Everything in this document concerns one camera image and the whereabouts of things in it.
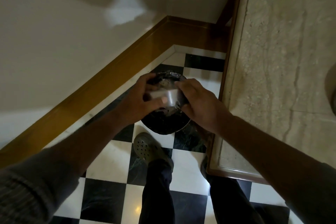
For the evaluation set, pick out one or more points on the person's left forearm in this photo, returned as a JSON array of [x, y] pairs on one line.
[[78, 153]]

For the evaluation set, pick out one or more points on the person's right hand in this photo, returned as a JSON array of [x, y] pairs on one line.
[[203, 105]]

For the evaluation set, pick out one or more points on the person's right fingers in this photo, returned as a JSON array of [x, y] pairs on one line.
[[183, 86]]

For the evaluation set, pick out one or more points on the person's left thumb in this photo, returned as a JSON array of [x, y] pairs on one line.
[[157, 101]]

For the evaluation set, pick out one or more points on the dark wooden counter trim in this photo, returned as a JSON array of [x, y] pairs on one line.
[[236, 176]]

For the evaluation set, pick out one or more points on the person's left hand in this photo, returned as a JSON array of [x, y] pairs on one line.
[[132, 107]]

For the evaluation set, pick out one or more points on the person's right forearm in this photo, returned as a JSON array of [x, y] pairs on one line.
[[270, 160]]

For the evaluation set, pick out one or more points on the wooden baseboard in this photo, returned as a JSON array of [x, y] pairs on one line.
[[105, 79]]

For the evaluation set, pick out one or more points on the person's leg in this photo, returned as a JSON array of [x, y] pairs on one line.
[[157, 195], [231, 202]]

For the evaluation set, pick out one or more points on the olive green clog shoe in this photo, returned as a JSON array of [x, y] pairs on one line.
[[147, 149]]

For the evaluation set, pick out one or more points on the person's left leg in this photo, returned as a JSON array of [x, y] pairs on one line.
[[157, 195]]

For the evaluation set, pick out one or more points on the person's right leg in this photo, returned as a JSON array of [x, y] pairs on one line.
[[231, 202]]

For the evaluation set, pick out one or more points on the round black trash bin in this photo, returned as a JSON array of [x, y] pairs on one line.
[[164, 126]]

